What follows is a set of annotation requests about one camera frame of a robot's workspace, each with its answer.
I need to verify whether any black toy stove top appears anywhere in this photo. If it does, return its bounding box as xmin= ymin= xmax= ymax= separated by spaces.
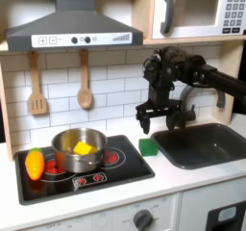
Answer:
xmin=13 ymin=134 xmax=156 ymax=206

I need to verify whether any wooden slotted spatula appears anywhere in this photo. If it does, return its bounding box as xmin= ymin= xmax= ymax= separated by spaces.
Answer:
xmin=27 ymin=51 xmax=49 ymax=116

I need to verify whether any white toy microwave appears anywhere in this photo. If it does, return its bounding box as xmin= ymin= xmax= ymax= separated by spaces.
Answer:
xmin=151 ymin=0 xmax=246 ymax=40

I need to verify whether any grey range hood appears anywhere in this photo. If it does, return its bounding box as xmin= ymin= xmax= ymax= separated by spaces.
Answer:
xmin=4 ymin=0 xmax=144 ymax=52

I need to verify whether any black cabinet door panel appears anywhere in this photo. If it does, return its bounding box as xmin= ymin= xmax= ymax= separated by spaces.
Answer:
xmin=205 ymin=200 xmax=246 ymax=231

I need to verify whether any wooden spoon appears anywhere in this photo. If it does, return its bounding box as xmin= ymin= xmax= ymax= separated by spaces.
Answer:
xmin=76 ymin=49 xmax=94 ymax=110

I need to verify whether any yellow toy block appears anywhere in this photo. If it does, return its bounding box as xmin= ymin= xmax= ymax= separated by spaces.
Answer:
xmin=72 ymin=141 xmax=100 ymax=156

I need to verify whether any dark grey tap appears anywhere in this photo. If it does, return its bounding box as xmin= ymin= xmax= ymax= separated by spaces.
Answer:
xmin=172 ymin=85 xmax=226 ymax=128

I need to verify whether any green toy block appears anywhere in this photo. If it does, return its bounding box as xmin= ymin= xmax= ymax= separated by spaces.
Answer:
xmin=137 ymin=138 xmax=160 ymax=157

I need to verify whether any grey oven knob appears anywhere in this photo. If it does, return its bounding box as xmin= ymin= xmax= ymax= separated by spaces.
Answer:
xmin=133 ymin=209 xmax=154 ymax=231

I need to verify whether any orange toy carrot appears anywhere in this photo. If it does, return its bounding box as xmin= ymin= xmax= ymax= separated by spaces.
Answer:
xmin=24 ymin=147 xmax=46 ymax=181

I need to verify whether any light wood kitchen frame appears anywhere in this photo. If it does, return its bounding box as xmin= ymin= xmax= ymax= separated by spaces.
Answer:
xmin=0 ymin=0 xmax=246 ymax=163

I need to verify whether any dark grey sink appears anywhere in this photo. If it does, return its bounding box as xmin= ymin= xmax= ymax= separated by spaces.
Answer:
xmin=150 ymin=122 xmax=246 ymax=170

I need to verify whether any steel pot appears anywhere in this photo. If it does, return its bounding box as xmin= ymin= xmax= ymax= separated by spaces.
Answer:
xmin=51 ymin=127 xmax=109 ymax=174

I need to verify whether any white base cabinet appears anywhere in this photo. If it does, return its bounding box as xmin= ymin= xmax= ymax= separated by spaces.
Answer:
xmin=0 ymin=175 xmax=246 ymax=231

